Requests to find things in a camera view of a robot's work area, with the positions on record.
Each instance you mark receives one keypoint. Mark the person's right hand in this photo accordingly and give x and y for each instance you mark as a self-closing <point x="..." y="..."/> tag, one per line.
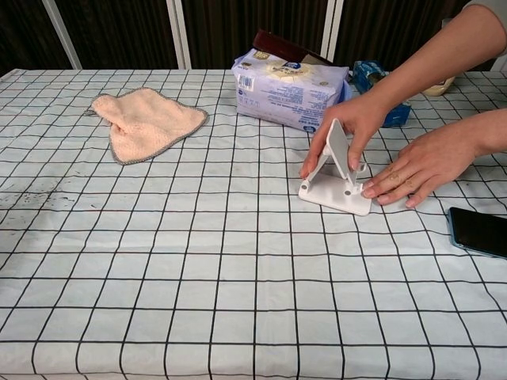
<point x="362" y="118"/>

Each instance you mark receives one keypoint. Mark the person's left hand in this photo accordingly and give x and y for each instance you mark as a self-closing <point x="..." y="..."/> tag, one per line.
<point x="435" y="158"/>

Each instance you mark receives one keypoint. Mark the white folding phone stand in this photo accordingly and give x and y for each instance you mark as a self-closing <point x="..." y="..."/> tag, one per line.
<point x="336" y="198"/>

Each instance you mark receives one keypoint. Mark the black smartphone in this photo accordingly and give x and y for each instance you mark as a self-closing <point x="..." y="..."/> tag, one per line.
<point x="479" y="229"/>

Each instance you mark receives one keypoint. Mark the person's left forearm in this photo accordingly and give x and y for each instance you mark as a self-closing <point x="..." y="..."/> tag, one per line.
<point x="493" y="132"/>

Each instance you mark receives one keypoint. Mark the person's right forearm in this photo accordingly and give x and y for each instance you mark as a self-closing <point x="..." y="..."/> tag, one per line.
<point x="435" y="59"/>

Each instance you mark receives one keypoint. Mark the blue cookie box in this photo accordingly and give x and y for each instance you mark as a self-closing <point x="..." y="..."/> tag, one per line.
<point x="366" y="73"/>

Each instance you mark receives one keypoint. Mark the mayonnaise bottle with blue cap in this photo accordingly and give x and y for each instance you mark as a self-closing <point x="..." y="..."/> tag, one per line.
<point x="435" y="89"/>

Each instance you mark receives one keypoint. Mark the purple tissue pack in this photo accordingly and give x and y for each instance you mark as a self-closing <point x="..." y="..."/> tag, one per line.
<point x="285" y="95"/>

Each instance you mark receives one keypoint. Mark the dark red box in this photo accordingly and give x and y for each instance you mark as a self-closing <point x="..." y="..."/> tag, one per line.
<point x="273" y="43"/>

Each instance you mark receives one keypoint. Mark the pink towel with grey edge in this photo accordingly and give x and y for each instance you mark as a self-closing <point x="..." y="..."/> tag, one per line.
<point x="146" y="118"/>

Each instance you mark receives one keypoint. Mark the white black checked tablecloth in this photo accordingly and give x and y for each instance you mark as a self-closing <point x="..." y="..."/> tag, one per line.
<point x="198" y="277"/>

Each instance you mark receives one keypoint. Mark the white screen frame post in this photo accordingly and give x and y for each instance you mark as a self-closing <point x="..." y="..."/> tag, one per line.
<point x="61" y="31"/>
<point x="332" y="23"/>
<point x="503" y="65"/>
<point x="178" y="31"/>

